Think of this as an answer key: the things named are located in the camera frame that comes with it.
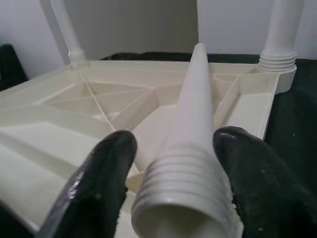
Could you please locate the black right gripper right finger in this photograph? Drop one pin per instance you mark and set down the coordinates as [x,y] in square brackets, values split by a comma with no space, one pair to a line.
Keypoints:
[267,183]

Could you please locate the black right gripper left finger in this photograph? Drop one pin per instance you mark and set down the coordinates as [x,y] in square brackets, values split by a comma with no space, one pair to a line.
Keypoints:
[94,183]

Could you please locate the white plastic table top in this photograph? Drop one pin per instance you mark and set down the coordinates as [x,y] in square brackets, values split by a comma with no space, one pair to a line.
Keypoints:
[49,124]

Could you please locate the white plastic table leg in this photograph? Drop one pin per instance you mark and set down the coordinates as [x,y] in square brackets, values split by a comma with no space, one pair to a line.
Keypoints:
[71,32]
[280,32]
[193,124]

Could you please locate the black table cloth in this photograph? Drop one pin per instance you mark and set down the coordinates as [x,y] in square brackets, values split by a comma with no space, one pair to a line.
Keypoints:
[292,111]

